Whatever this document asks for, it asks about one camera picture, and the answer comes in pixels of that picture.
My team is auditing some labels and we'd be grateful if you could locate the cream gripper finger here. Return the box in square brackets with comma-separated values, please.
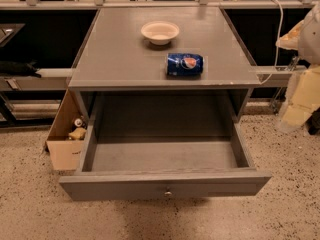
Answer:
[277, 65, 320, 133]
[276, 20, 304, 50]

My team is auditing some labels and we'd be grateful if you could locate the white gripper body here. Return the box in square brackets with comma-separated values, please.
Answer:
[298, 4, 320, 64]

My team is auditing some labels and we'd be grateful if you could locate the blue pepsi can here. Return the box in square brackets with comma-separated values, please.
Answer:
[166, 53, 204, 76]

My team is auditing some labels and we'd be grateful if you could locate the round metal drawer knob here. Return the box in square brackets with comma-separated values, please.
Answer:
[164, 191, 173, 197]

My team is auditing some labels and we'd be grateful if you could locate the open grey top drawer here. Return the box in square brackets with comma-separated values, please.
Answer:
[60, 90, 271, 201]

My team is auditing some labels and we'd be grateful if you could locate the white ceramic bowl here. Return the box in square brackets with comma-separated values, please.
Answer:
[141, 21, 180, 45]

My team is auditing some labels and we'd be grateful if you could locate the grey cabinet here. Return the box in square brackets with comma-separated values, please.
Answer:
[69, 7, 259, 123]

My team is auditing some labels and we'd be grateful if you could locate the yellow item in box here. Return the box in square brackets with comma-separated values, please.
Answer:
[68, 127, 86, 140]

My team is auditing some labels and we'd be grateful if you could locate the cardboard box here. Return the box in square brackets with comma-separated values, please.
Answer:
[46, 90, 86, 171]

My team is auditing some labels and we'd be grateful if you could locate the black cloth on shelf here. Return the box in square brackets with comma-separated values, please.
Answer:
[0, 61, 41, 78]

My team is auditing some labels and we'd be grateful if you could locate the white cable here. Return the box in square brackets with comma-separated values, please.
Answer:
[260, 0, 285, 85]

